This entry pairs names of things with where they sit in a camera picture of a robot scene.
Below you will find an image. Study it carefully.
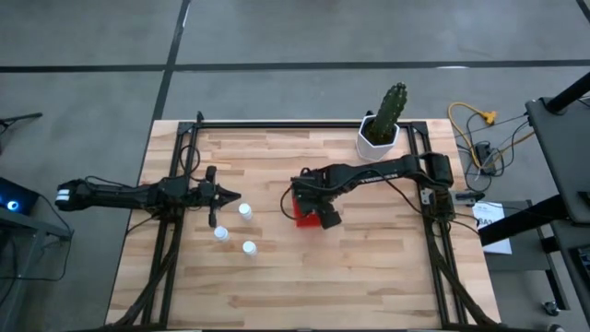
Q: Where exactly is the white hexagonal plant pot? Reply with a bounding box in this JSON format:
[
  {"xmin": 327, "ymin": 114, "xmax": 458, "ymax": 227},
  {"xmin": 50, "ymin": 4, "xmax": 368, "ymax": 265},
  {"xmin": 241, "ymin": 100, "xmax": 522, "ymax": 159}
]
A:
[{"xmin": 355, "ymin": 113, "xmax": 401, "ymax": 162}]

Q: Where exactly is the black round pole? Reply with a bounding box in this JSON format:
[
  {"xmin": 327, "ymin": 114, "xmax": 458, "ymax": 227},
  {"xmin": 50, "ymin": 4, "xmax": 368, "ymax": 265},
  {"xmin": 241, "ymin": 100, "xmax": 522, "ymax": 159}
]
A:
[{"xmin": 546, "ymin": 71, "xmax": 590, "ymax": 115}]

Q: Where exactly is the tall green cactus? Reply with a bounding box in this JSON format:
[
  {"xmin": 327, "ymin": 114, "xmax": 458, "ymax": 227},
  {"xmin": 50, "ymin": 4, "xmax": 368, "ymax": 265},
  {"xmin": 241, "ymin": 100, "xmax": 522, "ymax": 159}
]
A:
[{"xmin": 371, "ymin": 81, "xmax": 409, "ymax": 144}]

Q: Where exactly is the yellow extension cable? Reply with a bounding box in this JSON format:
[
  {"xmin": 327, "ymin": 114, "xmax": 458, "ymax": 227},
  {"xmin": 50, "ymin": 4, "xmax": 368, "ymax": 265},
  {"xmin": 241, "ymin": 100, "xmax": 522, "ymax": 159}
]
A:
[{"xmin": 447, "ymin": 101, "xmax": 537, "ymax": 171}]

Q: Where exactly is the grey metal stand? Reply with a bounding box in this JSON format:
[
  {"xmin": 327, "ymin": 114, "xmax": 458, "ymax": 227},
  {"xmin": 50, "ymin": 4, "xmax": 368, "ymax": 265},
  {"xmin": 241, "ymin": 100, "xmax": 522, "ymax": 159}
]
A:
[{"xmin": 0, "ymin": 209, "xmax": 75, "ymax": 332}]

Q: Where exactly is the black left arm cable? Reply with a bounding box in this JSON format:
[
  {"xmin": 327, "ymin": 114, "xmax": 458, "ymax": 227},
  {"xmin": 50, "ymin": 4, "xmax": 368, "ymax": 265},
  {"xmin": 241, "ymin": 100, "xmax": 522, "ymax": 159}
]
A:
[{"xmin": 177, "ymin": 144, "xmax": 203, "ymax": 184}]

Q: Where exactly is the black aluminium table frame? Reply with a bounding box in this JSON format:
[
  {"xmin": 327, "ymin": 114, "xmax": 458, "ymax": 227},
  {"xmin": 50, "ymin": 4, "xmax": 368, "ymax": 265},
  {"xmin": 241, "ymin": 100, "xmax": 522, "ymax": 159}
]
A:
[{"xmin": 108, "ymin": 119, "xmax": 497, "ymax": 331}]

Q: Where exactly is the white paper sheet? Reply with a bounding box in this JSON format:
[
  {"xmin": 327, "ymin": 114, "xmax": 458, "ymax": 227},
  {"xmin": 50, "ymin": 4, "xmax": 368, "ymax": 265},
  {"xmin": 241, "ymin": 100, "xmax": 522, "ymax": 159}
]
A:
[{"xmin": 470, "ymin": 200, "xmax": 513, "ymax": 255}]

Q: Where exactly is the dark metal cart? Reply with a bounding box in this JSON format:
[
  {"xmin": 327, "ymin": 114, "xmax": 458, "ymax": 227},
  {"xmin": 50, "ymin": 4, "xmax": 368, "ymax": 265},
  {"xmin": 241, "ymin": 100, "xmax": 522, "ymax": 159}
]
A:
[{"xmin": 534, "ymin": 220, "xmax": 590, "ymax": 332}]

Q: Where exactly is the red slotted plastic basket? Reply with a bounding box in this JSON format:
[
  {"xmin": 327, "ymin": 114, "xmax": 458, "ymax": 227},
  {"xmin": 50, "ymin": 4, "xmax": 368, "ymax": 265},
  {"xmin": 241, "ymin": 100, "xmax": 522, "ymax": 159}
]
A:
[{"xmin": 293, "ymin": 193, "xmax": 323, "ymax": 230}]

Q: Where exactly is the dark grey side table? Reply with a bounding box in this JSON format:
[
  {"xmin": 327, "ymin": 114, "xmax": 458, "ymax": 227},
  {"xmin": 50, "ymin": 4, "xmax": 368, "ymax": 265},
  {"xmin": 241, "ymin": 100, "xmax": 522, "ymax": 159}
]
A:
[{"xmin": 525, "ymin": 95, "xmax": 590, "ymax": 226}]

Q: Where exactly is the black power strip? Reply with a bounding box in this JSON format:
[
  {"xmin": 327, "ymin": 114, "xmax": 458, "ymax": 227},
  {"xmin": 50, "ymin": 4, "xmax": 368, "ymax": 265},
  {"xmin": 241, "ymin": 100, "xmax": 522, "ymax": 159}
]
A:
[{"xmin": 474, "ymin": 141, "xmax": 498, "ymax": 176}]

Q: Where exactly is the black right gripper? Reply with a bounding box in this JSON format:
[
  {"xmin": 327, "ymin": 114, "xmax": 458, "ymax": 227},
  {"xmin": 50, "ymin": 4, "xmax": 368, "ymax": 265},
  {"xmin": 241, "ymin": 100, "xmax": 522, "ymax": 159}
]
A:
[{"xmin": 289, "ymin": 168, "xmax": 345, "ymax": 231}]

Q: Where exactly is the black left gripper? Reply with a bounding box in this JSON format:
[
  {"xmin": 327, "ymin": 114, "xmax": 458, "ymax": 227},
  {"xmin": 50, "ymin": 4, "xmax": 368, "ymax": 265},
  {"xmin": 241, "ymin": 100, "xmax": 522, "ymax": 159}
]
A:
[{"xmin": 196, "ymin": 164, "xmax": 242, "ymax": 229}]

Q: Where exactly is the black metal beam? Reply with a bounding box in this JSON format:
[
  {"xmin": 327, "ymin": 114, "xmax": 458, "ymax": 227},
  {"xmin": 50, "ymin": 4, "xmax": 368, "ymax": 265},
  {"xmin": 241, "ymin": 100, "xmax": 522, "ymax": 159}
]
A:
[{"xmin": 478, "ymin": 193, "xmax": 571, "ymax": 247}]

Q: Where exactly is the black tripod leg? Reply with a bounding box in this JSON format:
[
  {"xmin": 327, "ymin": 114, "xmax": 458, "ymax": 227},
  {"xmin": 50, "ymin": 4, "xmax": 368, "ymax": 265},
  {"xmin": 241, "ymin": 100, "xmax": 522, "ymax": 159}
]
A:
[{"xmin": 0, "ymin": 112, "xmax": 43, "ymax": 130}]

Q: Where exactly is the black computer with blue light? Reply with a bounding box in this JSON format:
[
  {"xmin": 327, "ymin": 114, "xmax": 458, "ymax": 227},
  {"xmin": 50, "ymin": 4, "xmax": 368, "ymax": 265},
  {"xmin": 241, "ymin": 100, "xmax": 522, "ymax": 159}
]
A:
[{"xmin": 0, "ymin": 176, "xmax": 41, "ymax": 217}]

